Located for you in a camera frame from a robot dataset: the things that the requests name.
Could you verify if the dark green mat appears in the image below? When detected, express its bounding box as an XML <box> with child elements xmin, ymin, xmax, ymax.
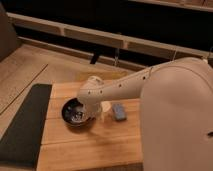
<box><xmin>0</xmin><ymin>84</ymin><xmax>52</xmax><ymax>168</ymax></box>

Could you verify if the dark ceramic bowl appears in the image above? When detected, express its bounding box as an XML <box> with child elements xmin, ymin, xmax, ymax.
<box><xmin>61</xmin><ymin>98</ymin><xmax>93</xmax><ymax>127</ymax></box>

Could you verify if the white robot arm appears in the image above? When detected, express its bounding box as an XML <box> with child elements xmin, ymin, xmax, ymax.
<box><xmin>77</xmin><ymin>57</ymin><xmax>213</xmax><ymax>171</ymax></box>

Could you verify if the wooden shelf unit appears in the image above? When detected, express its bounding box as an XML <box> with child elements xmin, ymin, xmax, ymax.
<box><xmin>0</xmin><ymin>0</ymin><xmax>213</xmax><ymax>66</ymax></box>

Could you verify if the white plastic cup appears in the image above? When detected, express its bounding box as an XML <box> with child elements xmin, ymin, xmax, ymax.
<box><xmin>101</xmin><ymin>101</ymin><xmax>111</xmax><ymax>117</ymax></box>

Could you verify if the grey sofa corner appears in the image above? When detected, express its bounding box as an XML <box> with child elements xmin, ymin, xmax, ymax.
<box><xmin>0</xmin><ymin>2</ymin><xmax>21</xmax><ymax>62</ymax></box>

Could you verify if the blue sponge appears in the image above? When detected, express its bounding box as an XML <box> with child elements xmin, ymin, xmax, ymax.
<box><xmin>112</xmin><ymin>103</ymin><xmax>127</xmax><ymax>121</ymax></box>

